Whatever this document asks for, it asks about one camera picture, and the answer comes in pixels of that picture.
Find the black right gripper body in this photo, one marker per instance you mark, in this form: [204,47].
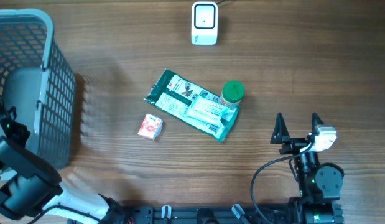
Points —
[295,145]

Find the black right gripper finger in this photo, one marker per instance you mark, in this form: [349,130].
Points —
[280,134]
[316,121]

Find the green lid jar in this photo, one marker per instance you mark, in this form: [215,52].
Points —
[232,94]

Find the light green wipes pack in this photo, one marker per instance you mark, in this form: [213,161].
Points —
[207,111]

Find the large green 3M package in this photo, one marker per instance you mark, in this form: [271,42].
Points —
[174,94]

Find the red tissue pack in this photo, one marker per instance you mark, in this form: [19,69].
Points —
[151,127]

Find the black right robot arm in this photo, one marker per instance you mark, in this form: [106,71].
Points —
[319,183]

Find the white barcode scanner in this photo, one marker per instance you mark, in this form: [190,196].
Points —
[204,23]

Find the grey plastic basket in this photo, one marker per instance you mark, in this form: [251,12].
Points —
[36,79]

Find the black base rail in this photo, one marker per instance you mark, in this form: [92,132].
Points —
[237,214]

